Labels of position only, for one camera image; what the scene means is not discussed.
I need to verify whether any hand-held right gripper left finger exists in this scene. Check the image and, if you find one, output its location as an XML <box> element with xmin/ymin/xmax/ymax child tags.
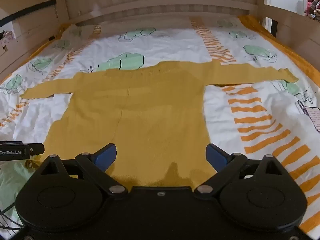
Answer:
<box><xmin>37</xmin><ymin>143</ymin><xmax>128</xmax><ymax>196</ymax></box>

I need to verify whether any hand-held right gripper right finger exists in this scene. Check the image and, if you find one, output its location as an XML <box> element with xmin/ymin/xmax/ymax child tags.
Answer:
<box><xmin>194</xmin><ymin>143</ymin><xmax>285</xmax><ymax>195</ymax></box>

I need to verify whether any yellow knit sweater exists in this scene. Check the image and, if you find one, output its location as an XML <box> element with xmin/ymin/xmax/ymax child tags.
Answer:
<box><xmin>19</xmin><ymin>60</ymin><xmax>299</xmax><ymax>188</ymax></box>

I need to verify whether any pile of colourful clothes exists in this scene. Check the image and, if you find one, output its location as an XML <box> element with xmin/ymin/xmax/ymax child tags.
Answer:
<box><xmin>302</xmin><ymin>0</ymin><xmax>320</xmax><ymax>21</ymax></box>

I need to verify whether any white printed blanket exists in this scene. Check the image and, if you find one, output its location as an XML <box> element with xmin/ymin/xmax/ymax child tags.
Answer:
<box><xmin>0</xmin><ymin>15</ymin><xmax>320</xmax><ymax>240</ymax></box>

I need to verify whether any orange bed sheet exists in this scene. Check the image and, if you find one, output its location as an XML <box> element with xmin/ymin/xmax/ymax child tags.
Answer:
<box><xmin>237</xmin><ymin>14</ymin><xmax>320</xmax><ymax>83</ymax></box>

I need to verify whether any black cable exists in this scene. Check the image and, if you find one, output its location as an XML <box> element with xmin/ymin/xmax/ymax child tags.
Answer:
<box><xmin>0</xmin><ymin>200</ymin><xmax>22</xmax><ymax>232</ymax></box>

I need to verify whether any wooden bed frame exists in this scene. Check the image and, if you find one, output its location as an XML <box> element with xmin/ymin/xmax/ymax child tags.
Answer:
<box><xmin>0</xmin><ymin>0</ymin><xmax>320</xmax><ymax>83</ymax></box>

